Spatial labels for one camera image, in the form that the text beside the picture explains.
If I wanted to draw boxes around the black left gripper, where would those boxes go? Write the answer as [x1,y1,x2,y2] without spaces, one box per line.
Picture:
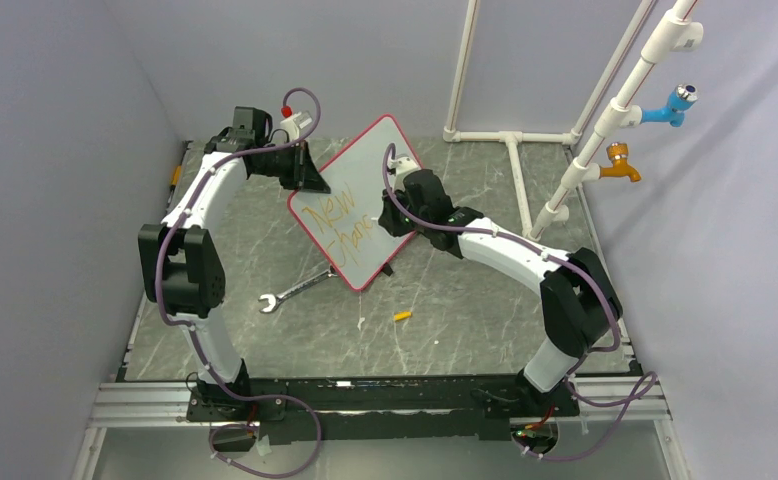
[254,140,330,195]

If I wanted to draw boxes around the pink framed whiteboard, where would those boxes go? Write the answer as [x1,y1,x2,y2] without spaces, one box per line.
[287,114,418,291]

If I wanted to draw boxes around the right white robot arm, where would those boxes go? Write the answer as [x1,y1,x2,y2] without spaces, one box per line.
[378,168,623,415]

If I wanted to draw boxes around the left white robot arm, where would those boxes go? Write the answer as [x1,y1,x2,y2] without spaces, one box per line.
[138,106,331,420]

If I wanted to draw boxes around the silver wrench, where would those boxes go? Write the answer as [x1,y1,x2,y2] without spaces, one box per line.
[258,267,338,314]

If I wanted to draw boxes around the orange tap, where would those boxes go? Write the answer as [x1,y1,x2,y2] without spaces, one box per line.
[599,142,642,183]

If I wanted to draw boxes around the blue tap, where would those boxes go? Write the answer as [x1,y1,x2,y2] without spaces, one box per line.
[640,84,698,128]

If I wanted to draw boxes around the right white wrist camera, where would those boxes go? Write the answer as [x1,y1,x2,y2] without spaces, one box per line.
[387,155,421,179]

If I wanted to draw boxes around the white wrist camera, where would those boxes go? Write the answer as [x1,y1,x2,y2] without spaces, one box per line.
[279,105,314,142]
[387,155,421,179]

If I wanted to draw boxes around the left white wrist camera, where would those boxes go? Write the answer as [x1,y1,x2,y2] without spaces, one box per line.
[279,105,314,142]

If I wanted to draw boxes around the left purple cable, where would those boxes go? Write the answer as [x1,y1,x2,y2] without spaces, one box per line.
[153,87,324,478]

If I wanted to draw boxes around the purple cable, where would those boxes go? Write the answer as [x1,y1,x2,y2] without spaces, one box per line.
[382,142,659,463]
[153,87,324,478]

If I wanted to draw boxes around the orange black tool at wall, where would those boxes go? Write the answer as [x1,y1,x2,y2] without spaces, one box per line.
[169,165,182,193]

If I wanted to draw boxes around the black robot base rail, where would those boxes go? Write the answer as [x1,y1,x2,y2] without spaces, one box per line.
[186,374,580,445]

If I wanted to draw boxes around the aluminium frame rail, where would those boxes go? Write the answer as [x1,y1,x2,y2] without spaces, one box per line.
[70,382,190,479]

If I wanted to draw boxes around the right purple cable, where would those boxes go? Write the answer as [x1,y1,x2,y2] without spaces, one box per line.
[382,142,659,463]

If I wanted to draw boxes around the white pvc pipe frame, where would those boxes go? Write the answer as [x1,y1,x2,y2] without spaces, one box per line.
[443,0,705,241]

